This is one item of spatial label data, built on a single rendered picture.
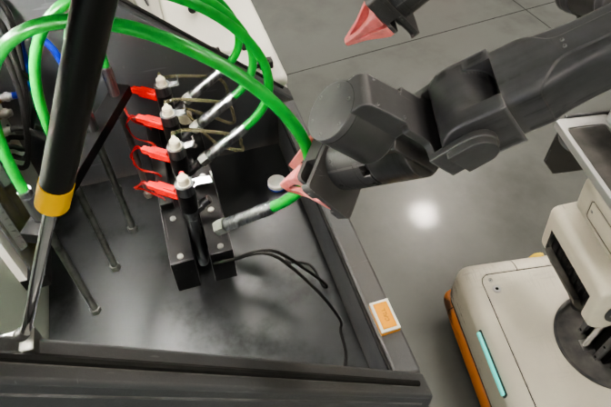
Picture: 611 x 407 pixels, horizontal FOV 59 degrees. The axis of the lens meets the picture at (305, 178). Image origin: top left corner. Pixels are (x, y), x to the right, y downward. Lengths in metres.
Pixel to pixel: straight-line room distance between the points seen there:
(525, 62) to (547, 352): 1.28
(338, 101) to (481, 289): 1.31
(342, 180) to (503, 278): 1.24
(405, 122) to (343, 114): 0.05
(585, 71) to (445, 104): 0.11
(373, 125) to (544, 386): 1.26
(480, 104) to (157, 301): 0.72
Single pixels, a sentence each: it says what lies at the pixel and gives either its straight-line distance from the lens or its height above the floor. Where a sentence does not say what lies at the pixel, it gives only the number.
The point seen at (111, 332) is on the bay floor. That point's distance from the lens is 1.02.
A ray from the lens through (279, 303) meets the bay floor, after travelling 0.99.
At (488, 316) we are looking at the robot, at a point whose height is 0.28.
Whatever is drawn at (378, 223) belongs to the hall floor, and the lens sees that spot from 2.14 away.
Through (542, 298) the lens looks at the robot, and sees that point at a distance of 1.76.
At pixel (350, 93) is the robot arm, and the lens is 0.46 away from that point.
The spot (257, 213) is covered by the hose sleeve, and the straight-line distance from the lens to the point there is 0.69.
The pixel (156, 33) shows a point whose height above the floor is 1.41.
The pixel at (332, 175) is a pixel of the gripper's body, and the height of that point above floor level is 1.28.
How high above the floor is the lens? 1.69
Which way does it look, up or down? 48 degrees down
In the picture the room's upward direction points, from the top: straight up
